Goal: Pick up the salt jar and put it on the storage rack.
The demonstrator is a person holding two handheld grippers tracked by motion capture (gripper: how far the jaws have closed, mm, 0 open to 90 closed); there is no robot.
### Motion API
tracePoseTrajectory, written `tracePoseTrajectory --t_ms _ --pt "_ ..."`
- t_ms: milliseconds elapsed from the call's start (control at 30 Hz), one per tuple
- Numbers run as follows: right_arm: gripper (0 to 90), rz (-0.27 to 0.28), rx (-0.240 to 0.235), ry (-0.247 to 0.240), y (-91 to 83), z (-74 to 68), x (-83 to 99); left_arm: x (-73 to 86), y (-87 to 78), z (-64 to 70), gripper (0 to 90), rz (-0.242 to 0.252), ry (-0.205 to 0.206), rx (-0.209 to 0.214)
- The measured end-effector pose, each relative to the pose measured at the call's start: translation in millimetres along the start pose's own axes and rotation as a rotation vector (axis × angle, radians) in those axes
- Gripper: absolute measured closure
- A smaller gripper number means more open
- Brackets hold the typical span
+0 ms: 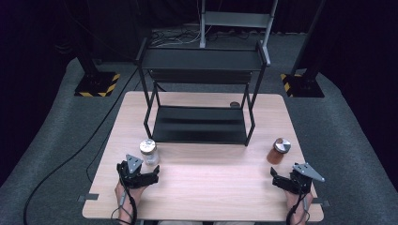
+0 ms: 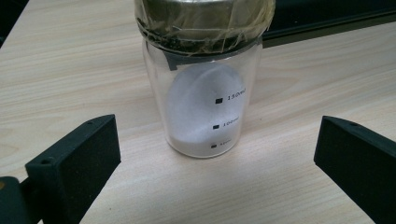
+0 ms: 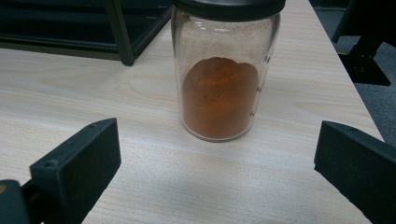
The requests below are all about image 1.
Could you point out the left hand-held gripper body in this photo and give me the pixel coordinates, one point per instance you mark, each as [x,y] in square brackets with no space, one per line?
[133,175]

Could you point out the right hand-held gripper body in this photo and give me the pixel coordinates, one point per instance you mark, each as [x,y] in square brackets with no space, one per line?
[302,182]

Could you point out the clear jar with silver lid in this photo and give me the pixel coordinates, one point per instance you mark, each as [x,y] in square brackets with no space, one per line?
[150,154]

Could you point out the black metal shelf rack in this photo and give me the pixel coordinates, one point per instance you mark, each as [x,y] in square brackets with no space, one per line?
[200,125]

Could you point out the person's right hand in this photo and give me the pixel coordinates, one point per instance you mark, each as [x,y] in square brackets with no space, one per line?
[295,203]

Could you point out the person's left hand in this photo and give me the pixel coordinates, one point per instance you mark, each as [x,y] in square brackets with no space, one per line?
[128,200]

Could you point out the round dark table grommet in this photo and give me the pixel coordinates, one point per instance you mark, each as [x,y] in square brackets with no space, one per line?
[234,104]

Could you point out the black stand with striped base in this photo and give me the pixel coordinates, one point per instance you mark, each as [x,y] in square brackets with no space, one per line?
[98,82]
[302,86]

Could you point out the grey metal stand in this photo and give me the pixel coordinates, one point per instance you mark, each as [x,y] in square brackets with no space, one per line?
[236,19]

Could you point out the grey table edge bracket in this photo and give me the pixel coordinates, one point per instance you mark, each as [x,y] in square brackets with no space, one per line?
[322,202]
[88,197]

